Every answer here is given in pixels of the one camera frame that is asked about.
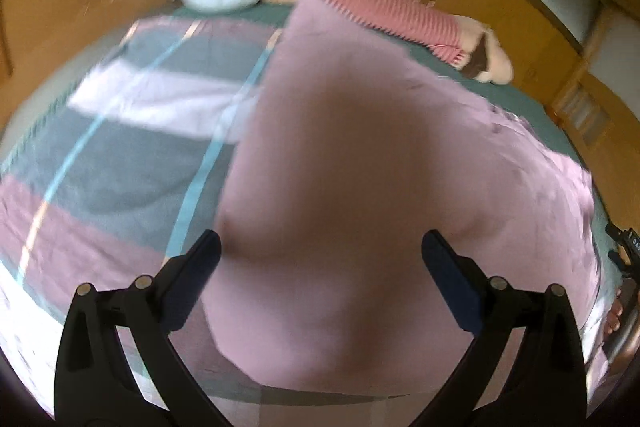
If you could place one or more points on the wooden shelf with glass panels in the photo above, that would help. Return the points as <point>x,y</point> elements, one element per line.
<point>579,110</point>

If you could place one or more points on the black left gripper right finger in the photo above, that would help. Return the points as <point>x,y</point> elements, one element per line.
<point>524,366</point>

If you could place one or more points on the pink jacket with black trim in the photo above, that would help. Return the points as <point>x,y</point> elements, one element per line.
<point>353,152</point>

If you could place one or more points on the plush doll with striped shirt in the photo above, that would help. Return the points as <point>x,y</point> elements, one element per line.
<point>466,44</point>

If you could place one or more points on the striped grey pink bedsheet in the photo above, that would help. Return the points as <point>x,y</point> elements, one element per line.
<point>126,165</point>

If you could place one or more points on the person's right hand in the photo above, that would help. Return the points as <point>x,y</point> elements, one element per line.
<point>612,321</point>

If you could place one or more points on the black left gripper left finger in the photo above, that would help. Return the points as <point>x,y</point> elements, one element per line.
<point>93,383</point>

